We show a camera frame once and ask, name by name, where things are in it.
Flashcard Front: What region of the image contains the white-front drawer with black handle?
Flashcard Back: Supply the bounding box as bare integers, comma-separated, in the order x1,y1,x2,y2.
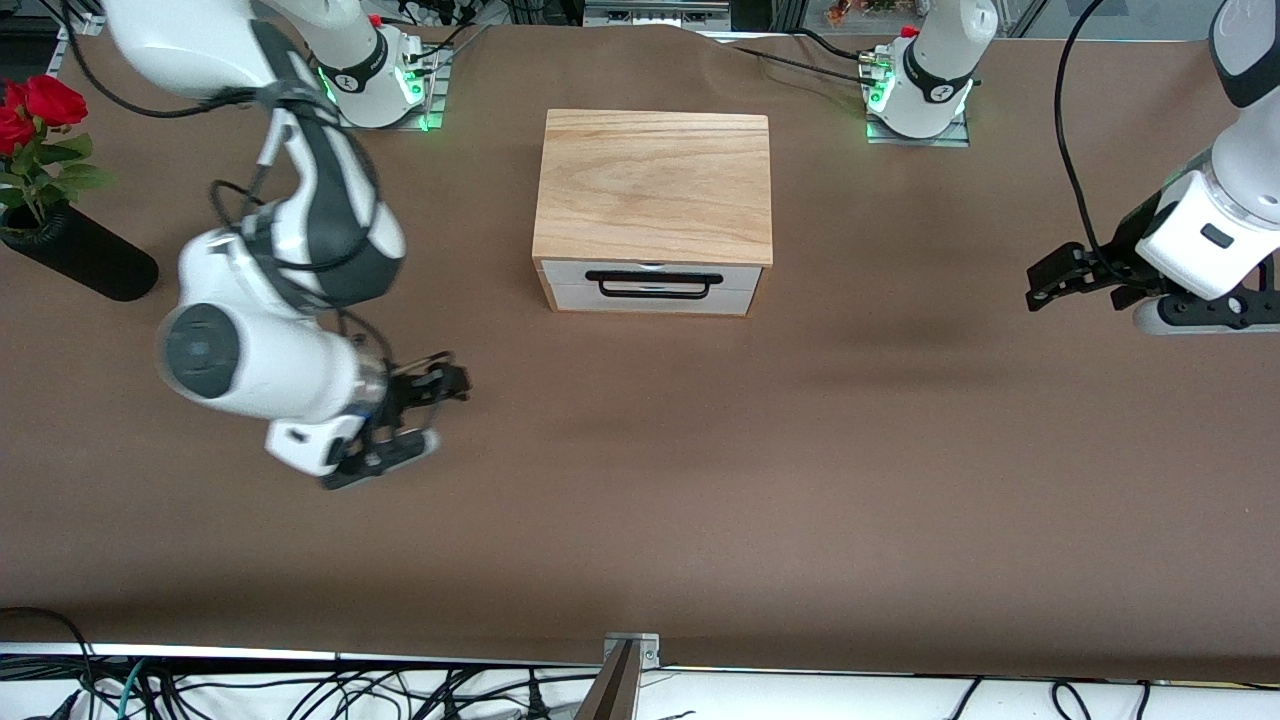
540,259,765,312

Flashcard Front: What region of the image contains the light wooden drawer cabinet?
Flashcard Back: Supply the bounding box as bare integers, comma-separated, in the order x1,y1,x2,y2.
531,109,776,319

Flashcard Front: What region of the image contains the brown table cover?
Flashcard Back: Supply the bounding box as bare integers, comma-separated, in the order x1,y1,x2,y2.
0,12,1280,683

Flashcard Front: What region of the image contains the grey power strip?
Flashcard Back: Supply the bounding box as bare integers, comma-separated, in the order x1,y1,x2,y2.
583,0,733,29

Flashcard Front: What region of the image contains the red rose with leaves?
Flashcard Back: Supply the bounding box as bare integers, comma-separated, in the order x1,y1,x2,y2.
0,75,119,229

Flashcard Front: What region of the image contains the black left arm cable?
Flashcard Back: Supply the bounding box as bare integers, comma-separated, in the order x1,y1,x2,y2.
1056,0,1136,281

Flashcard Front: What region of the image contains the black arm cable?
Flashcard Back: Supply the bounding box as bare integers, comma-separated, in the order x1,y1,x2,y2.
1056,0,1136,281
60,0,456,441

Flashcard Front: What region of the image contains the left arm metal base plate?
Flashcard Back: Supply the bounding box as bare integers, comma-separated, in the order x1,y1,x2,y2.
865,110,971,148

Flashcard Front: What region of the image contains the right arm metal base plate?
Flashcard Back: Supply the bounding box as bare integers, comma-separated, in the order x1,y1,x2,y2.
335,45,453,132

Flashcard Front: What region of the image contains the teal floor cable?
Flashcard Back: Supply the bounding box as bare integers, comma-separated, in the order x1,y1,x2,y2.
118,660,149,720

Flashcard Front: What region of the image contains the black looped floor cable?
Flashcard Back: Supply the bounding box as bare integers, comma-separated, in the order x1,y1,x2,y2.
0,607,97,691

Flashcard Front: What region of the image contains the black cable on table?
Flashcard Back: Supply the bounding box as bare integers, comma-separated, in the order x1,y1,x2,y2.
700,38,891,89
788,27,881,66

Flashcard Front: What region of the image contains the metal camera post with bracket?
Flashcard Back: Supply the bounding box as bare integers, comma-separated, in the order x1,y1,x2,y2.
573,632,662,720

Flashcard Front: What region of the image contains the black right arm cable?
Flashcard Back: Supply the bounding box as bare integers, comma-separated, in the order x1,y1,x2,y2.
60,0,456,441

